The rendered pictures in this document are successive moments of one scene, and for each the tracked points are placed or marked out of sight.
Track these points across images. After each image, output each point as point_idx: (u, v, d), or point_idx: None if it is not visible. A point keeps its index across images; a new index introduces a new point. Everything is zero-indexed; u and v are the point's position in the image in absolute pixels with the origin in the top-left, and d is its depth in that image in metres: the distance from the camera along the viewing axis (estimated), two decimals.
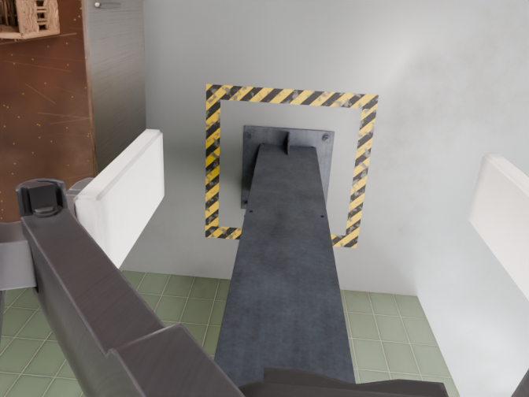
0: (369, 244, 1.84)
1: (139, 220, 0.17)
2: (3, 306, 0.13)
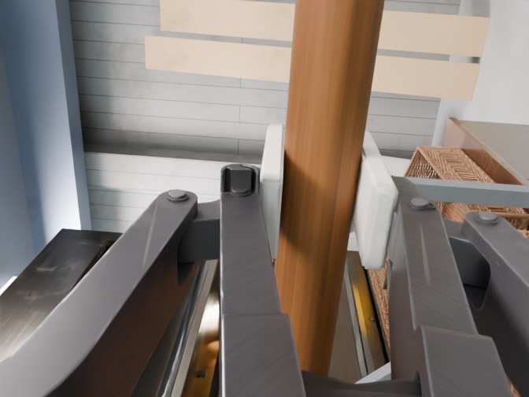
0: None
1: None
2: (189, 281, 0.14)
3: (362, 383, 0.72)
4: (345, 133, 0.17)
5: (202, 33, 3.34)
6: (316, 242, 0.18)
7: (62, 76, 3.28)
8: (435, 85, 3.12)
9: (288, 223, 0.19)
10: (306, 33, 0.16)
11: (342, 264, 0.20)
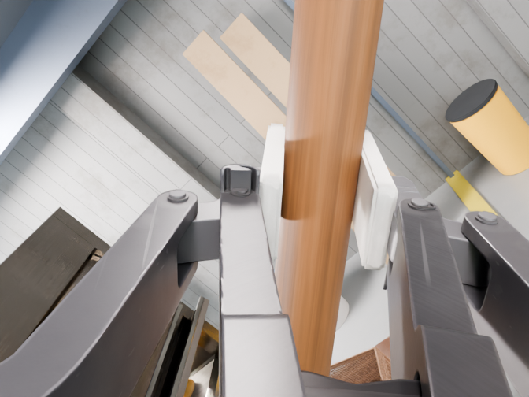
0: None
1: None
2: (189, 281, 0.14)
3: None
4: (345, 136, 0.17)
5: (250, 70, 3.42)
6: (316, 244, 0.19)
7: (109, 9, 3.08)
8: None
9: (288, 225, 0.19)
10: (305, 36, 0.16)
11: (342, 266, 0.20)
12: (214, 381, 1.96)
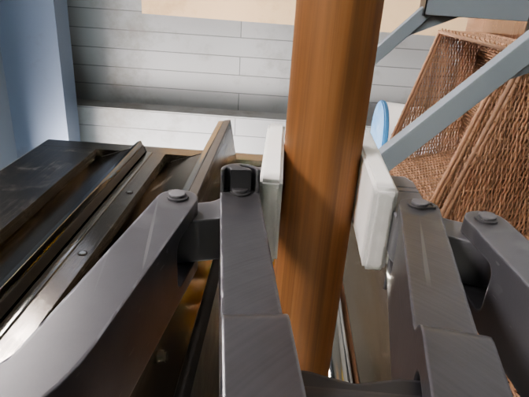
0: None
1: None
2: (189, 281, 0.14)
3: (407, 128, 0.55)
4: (345, 136, 0.17)
5: None
6: (316, 244, 0.19)
7: (53, 16, 3.12)
8: (446, 24, 2.96)
9: (288, 225, 0.19)
10: (306, 37, 0.16)
11: (342, 267, 0.20)
12: None
